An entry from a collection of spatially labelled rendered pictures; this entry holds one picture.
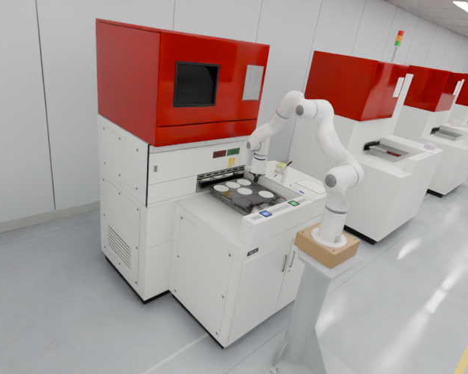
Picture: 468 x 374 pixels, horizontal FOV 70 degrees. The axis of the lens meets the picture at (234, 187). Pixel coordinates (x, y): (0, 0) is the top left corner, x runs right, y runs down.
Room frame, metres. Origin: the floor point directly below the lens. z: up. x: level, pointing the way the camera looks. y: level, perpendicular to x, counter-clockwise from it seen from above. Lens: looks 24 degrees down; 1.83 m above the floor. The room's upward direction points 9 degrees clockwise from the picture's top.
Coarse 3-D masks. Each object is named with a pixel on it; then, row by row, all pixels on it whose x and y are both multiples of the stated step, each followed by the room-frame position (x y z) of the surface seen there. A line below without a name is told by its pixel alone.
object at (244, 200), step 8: (216, 184) 2.07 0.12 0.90; (224, 184) 2.09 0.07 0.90; (240, 184) 2.13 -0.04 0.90; (256, 184) 2.18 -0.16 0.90; (224, 192) 1.96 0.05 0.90; (232, 192) 1.98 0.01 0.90; (256, 192) 2.04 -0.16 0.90; (272, 192) 2.08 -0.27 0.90; (232, 200) 1.86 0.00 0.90; (240, 200) 1.88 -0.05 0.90; (248, 200) 1.90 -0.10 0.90; (256, 200) 1.92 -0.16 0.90; (264, 200) 1.93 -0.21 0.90
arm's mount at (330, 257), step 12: (312, 228) 1.65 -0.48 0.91; (300, 240) 1.57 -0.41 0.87; (312, 240) 1.52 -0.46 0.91; (348, 240) 1.57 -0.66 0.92; (312, 252) 1.50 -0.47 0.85; (324, 252) 1.46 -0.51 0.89; (336, 252) 1.44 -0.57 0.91; (348, 252) 1.52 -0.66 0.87; (324, 264) 1.44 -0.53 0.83; (336, 264) 1.45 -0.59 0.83
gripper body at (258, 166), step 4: (252, 160) 2.01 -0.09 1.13; (256, 160) 2.00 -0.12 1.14; (260, 160) 2.00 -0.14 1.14; (264, 160) 2.05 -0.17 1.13; (252, 164) 2.00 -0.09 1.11; (256, 164) 2.00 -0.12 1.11; (260, 164) 2.00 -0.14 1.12; (264, 164) 2.00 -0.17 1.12; (252, 168) 2.00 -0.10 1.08; (256, 168) 2.00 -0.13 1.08; (260, 168) 2.00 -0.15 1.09; (264, 168) 2.00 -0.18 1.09; (252, 172) 2.00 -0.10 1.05; (256, 172) 2.00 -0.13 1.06; (260, 172) 2.00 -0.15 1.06; (264, 172) 2.00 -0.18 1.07
